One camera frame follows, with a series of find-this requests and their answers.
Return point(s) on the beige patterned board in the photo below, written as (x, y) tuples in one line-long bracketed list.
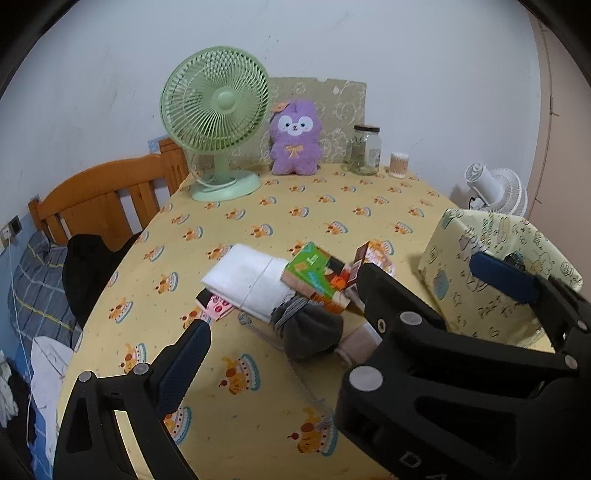
[(341, 106)]

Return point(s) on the white crumpled cloth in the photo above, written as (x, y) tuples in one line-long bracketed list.
[(7, 397)]

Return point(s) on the green tissue pack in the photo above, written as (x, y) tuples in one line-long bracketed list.
[(307, 270)]

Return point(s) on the blue plaid pillow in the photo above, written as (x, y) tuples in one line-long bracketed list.
[(41, 281)]

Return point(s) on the white fan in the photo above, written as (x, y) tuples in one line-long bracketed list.
[(503, 194)]

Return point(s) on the yellow printed tablecloth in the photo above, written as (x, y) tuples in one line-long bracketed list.
[(277, 221)]

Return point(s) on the wall socket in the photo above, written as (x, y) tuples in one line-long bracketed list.
[(15, 226)]

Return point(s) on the glass jar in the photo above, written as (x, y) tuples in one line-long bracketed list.
[(364, 152)]

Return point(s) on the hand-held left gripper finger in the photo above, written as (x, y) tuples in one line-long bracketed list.
[(182, 369)]

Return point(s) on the white garment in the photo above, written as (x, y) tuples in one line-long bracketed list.
[(48, 378)]

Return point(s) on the purple plush toy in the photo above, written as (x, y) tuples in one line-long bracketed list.
[(295, 147)]

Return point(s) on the green desk fan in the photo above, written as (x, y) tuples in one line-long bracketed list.
[(226, 99)]

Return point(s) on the cotton swab container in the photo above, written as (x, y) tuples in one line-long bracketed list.
[(399, 167)]

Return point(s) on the yellow cartoon fabric storage box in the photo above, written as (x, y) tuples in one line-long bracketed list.
[(461, 277)]

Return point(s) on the pink tissue packet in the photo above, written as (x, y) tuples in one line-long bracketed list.
[(219, 308)]

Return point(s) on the wooden bed headboard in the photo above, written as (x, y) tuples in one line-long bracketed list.
[(106, 184)]

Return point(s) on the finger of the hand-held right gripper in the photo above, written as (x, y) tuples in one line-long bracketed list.
[(397, 304), (503, 277)]

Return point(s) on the orange tissue pack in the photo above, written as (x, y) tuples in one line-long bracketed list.
[(376, 251)]

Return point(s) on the black cloth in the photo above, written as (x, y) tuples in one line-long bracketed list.
[(92, 272)]

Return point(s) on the white tissue pack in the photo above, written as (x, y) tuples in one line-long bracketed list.
[(244, 277)]

